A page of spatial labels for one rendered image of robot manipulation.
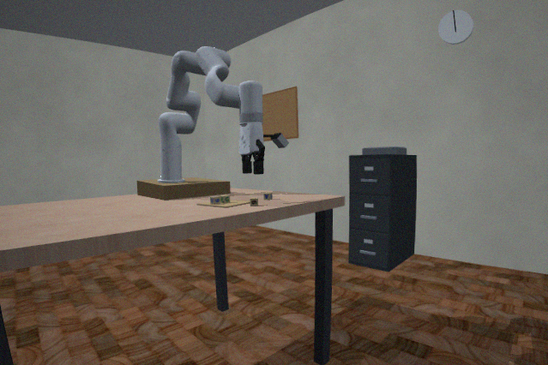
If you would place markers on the tan flat mat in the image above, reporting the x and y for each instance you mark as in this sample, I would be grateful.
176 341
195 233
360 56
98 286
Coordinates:
231 203

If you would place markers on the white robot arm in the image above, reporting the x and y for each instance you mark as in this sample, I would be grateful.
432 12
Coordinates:
213 62

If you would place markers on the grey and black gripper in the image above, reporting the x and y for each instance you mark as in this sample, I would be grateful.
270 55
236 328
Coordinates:
251 143

